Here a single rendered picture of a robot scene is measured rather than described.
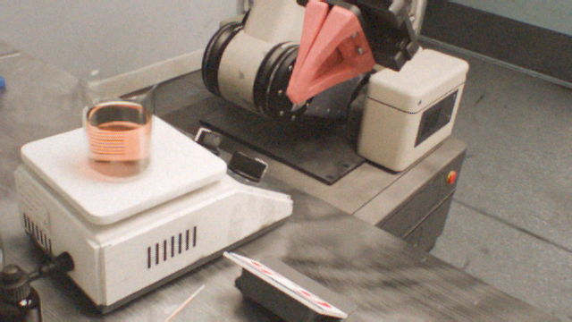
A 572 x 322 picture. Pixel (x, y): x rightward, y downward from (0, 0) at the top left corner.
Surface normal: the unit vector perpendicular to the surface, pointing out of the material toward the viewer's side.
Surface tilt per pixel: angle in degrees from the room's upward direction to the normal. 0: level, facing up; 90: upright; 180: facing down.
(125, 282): 90
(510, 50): 90
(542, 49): 90
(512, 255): 0
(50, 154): 0
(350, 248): 0
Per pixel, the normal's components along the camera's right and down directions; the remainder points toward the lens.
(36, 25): 0.79, 0.38
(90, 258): -0.70, 0.29
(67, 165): 0.11, -0.86
